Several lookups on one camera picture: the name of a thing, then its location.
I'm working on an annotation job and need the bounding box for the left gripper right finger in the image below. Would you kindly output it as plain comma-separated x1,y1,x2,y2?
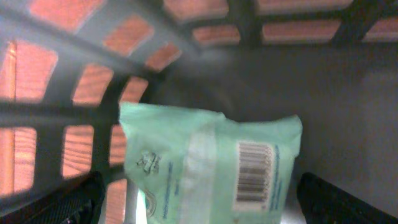
297,172,397,224

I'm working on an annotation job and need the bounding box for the grey plastic mesh basket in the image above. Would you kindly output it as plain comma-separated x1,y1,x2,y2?
1,1,397,223

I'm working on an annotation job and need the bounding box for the mint green snack packet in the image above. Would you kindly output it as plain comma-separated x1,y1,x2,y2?
119,103,303,224

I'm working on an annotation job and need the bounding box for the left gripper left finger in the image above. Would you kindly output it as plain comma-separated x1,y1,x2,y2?
1,172,106,224

